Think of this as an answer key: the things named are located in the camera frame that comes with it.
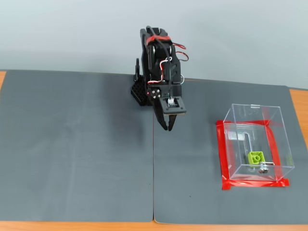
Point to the transparent plastic box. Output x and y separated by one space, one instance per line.
255 134

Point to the silver box latch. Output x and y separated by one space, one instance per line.
264 167

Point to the grey mat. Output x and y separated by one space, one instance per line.
192 156
36 132

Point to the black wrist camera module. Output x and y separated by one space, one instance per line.
173 106

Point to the green lego block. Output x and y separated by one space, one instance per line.
256 157

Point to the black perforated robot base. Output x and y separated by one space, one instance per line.
138 92

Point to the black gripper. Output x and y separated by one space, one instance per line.
155 94

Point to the red tape strip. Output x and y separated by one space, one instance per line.
273 144
222 149
245 122
252 184

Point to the black table clamp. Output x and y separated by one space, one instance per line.
137 69

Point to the red tape band on arm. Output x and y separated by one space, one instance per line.
158 38

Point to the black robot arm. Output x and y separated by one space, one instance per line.
156 62

